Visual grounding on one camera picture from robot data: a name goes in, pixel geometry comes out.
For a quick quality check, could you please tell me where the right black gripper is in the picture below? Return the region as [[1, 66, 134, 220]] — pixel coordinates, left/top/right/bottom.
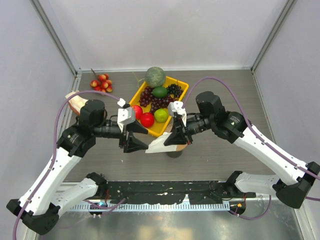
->
[[164, 114, 215, 146]]

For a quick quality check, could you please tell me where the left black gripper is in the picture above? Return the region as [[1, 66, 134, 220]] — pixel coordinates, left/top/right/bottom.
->
[[93, 118, 149, 152]]

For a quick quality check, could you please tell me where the white paper coffee filter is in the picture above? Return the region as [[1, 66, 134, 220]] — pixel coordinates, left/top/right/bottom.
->
[[145, 132, 178, 154]]

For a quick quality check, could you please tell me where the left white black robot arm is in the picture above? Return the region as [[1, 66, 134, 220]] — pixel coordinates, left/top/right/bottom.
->
[[6, 100, 148, 236]]

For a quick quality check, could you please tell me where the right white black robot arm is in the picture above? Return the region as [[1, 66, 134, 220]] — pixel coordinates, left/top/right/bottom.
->
[[164, 91, 320, 209]]

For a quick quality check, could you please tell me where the yellow plastic tray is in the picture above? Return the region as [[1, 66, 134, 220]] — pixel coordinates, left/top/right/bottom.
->
[[129, 76, 189, 137]]

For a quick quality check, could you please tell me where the red apple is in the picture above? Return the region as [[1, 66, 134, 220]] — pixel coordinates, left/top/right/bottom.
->
[[132, 105, 143, 120]]

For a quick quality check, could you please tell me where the light green apple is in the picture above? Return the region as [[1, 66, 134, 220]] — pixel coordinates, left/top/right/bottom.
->
[[154, 108, 169, 123]]

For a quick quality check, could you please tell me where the red grape bunch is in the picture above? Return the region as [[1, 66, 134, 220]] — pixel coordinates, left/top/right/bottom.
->
[[139, 86, 180, 114]]

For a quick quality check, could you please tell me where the black grape bunch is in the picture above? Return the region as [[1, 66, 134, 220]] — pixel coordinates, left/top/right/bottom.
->
[[166, 84, 184, 99]]

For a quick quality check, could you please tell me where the dark green lime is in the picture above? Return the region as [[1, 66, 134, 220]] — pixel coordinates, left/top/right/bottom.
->
[[152, 86, 168, 98]]

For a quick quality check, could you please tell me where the red yellow cherry bunch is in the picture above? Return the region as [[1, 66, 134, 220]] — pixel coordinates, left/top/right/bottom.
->
[[89, 68, 113, 93]]

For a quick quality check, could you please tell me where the green melon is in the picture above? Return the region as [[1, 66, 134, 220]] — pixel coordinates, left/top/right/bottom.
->
[[144, 66, 166, 88]]

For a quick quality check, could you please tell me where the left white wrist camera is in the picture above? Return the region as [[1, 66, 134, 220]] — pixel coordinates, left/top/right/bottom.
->
[[117, 98, 136, 133]]

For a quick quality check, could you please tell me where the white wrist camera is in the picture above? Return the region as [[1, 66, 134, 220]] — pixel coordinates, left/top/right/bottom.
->
[[167, 101, 187, 127], [117, 98, 136, 133]]

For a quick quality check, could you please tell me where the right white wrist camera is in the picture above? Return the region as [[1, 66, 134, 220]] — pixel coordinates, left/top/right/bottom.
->
[[167, 101, 187, 127]]

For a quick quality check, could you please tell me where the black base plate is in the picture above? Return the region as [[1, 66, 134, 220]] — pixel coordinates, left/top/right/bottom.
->
[[99, 180, 256, 205]]

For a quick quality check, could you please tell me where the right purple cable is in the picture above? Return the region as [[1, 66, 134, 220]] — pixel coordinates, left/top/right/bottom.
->
[[182, 76, 320, 220]]

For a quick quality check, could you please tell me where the purple cable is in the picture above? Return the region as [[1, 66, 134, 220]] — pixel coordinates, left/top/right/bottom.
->
[[182, 76, 320, 220], [12, 90, 126, 240]]

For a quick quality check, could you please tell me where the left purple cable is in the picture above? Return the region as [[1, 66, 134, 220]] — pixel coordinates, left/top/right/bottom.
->
[[12, 90, 126, 240]]

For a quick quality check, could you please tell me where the white slotted cable duct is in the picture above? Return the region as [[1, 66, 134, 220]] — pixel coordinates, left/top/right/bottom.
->
[[69, 201, 230, 213]]

